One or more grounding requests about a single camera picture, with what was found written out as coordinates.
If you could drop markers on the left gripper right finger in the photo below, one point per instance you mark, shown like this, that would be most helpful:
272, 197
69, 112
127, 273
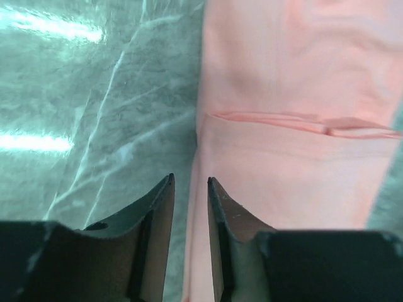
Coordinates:
251, 261

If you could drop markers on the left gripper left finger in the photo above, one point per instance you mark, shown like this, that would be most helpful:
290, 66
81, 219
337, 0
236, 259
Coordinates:
120, 258

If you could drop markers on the salmon pink t shirt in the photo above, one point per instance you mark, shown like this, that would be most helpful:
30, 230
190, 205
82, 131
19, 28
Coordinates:
294, 115

